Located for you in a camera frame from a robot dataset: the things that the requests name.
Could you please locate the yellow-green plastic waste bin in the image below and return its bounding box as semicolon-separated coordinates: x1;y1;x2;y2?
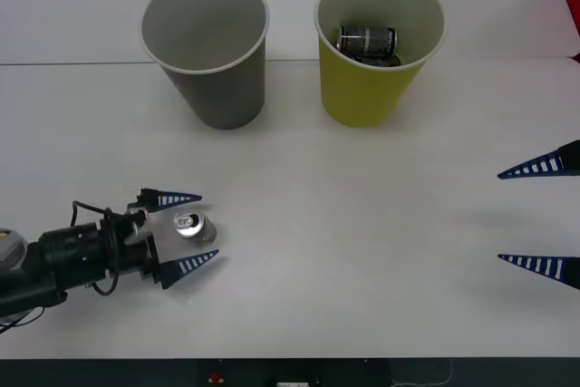
314;0;448;130

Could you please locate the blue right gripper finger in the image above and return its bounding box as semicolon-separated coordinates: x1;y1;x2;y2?
497;252;580;291
496;139;580;180

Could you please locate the grey plastic waste bin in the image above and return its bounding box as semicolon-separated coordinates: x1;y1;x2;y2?
138;0;271;131

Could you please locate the black robot torso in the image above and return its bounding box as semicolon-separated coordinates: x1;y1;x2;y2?
0;357;580;387

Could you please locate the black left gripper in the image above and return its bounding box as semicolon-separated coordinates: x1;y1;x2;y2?
99;186;221;291

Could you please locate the black drink can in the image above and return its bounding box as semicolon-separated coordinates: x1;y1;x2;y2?
336;24;399;59
351;53;405;67

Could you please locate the silver drink can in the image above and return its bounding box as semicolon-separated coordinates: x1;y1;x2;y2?
173;210;220;245

